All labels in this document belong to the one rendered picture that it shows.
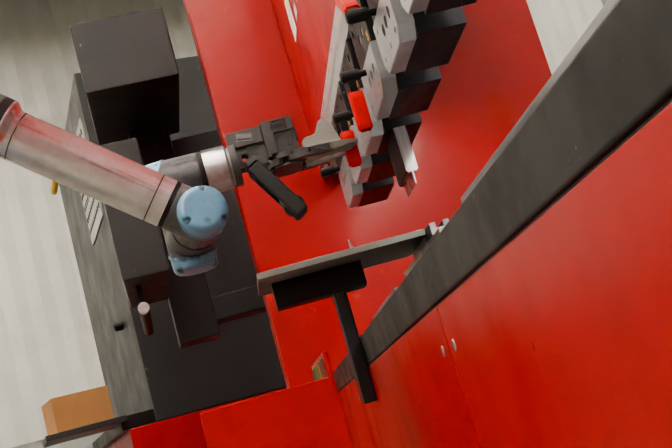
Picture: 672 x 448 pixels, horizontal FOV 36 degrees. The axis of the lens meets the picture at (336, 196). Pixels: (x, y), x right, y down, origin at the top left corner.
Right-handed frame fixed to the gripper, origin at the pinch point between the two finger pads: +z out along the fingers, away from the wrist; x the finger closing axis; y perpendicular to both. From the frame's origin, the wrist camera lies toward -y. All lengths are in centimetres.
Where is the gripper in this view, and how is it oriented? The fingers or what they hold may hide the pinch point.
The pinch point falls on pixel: (350, 148)
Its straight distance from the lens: 174.9
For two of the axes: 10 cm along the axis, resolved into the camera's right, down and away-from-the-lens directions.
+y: -2.7, -9.4, 2.1
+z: 9.6, -2.5, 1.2
